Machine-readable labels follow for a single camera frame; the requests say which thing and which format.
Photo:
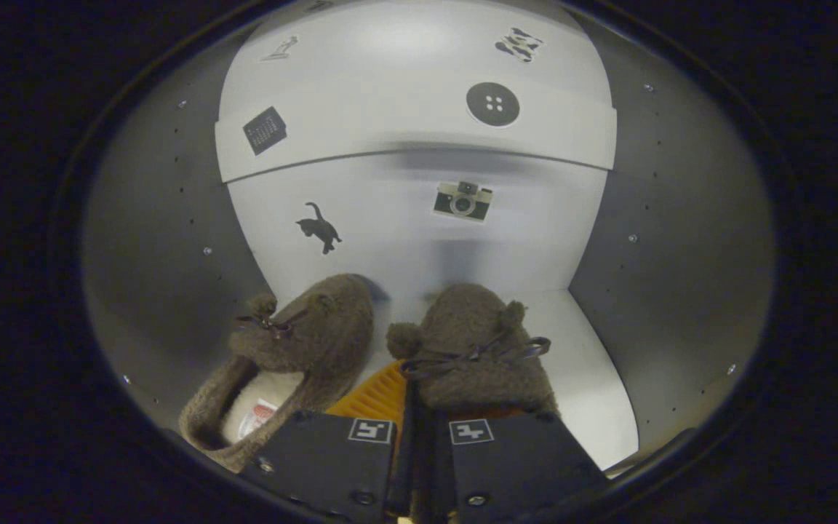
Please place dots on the brown fuzzy slipper shoe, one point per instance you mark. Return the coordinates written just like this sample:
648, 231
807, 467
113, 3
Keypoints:
470, 342
324, 327

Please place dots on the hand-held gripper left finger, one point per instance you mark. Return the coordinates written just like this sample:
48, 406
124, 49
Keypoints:
324, 458

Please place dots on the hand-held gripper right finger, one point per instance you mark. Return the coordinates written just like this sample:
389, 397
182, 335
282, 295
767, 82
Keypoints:
513, 458

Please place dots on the grey shoe cabinet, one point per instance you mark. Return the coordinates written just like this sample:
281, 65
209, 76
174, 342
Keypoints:
426, 240

